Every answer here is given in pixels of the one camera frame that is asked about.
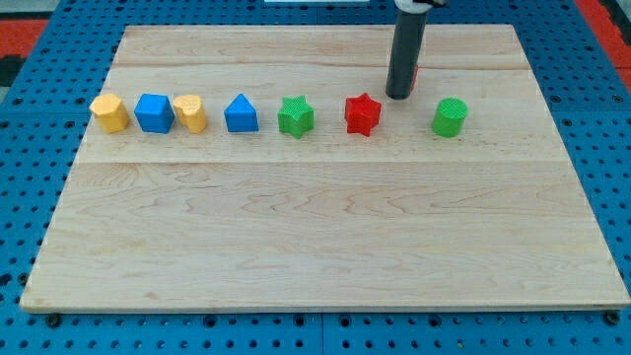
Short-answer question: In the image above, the green star block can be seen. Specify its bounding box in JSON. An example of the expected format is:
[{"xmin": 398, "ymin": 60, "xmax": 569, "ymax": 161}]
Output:
[{"xmin": 277, "ymin": 96, "xmax": 315, "ymax": 139}]

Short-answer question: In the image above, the red star block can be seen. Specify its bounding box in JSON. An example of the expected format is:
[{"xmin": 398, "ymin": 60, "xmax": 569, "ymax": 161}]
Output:
[{"xmin": 344, "ymin": 93, "xmax": 382, "ymax": 136}]

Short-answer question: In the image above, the red circle block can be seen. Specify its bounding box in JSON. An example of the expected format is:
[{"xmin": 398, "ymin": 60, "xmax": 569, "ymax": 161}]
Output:
[{"xmin": 410, "ymin": 64, "xmax": 419, "ymax": 93}]

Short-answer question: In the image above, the light wooden board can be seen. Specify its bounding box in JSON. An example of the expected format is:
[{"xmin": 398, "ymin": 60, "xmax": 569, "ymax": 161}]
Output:
[{"xmin": 21, "ymin": 25, "xmax": 630, "ymax": 314}]

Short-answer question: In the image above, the blue triangle block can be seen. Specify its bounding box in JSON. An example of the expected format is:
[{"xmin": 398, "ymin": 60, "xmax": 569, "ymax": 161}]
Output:
[{"xmin": 224, "ymin": 94, "xmax": 259, "ymax": 133}]

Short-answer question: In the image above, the yellow heart block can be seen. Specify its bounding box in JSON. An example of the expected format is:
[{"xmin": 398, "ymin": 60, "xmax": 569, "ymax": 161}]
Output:
[{"xmin": 174, "ymin": 95, "xmax": 207, "ymax": 133}]

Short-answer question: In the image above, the green cylinder block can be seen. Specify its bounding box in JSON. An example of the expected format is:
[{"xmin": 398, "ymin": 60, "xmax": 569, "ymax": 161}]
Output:
[{"xmin": 432, "ymin": 98, "xmax": 468, "ymax": 138}]

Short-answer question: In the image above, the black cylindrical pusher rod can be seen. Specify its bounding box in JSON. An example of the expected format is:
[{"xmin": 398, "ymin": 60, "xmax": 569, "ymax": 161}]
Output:
[{"xmin": 386, "ymin": 0, "xmax": 448, "ymax": 100}]

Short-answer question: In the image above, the blue cube block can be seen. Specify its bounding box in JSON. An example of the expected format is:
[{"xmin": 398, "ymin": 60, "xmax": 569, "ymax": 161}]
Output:
[{"xmin": 134, "ymin": 93, "xmax": 175, "ymax": 134}]

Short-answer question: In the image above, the yellow hexagon block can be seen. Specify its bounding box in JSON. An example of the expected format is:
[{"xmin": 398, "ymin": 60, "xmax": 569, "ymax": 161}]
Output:
[{"xmin": 89, "ymin": 93, "xmax": 130, "ymax": 133}]

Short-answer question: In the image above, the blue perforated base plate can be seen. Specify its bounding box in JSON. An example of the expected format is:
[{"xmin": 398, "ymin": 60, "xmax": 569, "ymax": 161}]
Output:
[{"xmin": 1, "ymin": 0, "xmax": 630, "ymax": 354}]

